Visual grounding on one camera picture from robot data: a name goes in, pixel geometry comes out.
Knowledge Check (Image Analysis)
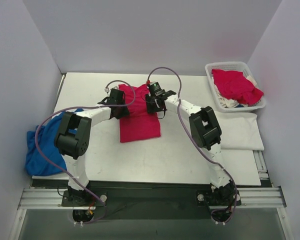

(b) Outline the white folded t shirt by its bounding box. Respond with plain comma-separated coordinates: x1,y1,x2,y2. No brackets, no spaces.
215,111,265,151

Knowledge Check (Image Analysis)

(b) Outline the pink t shirt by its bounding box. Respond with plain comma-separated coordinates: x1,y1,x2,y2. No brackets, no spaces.
119,84,161,143
211,69,264,106

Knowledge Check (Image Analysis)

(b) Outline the aluminium frame rail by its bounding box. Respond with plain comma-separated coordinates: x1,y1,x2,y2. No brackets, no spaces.
9,150,288,240

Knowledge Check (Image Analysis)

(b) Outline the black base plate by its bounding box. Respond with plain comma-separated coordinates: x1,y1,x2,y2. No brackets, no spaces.
61,181,242,222

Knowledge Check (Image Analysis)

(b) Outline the blue t shirt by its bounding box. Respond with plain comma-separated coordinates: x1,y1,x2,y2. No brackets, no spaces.
24,107,86,177

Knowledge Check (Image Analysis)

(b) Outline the white plastic basket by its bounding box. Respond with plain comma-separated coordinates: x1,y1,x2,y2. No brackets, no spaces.
205,61,266,113

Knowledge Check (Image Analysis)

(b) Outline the pink t shirt in basket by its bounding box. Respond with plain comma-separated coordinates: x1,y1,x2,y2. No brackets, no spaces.
211,69,264,106

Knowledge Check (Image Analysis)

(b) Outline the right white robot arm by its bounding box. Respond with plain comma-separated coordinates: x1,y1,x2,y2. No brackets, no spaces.
145,82,235,204

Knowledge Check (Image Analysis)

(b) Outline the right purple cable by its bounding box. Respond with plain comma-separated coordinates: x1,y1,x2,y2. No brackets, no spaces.
146,66,241,223

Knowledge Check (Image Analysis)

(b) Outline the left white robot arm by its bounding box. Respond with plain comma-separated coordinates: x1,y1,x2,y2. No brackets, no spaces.
54,88,130,206

